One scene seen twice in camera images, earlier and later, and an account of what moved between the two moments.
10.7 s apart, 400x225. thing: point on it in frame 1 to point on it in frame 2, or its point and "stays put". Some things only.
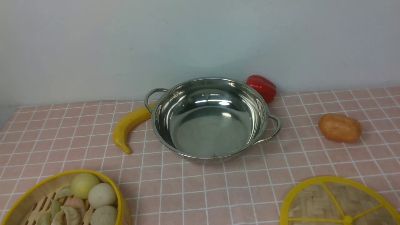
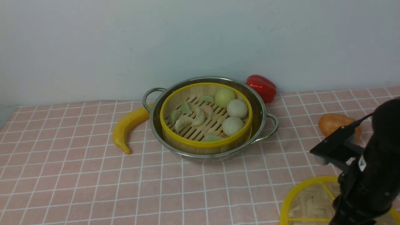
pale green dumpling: [73, 216] to [199, 119]
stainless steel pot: [210, 118] stays put
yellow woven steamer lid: [333, 200] stays put
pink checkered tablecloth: [354, 133] stays put
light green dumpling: [56, 207] to [185, 108]
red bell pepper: [268, 89] stays put
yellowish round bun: [81, 183] to [223, 96]
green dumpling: [64, 192] to [210, 98]
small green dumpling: [45, 218] to [174, 116]
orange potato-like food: [340, 128] stays put
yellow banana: [125, 124] stays put
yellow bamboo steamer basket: [37, 199] to [206, 118]
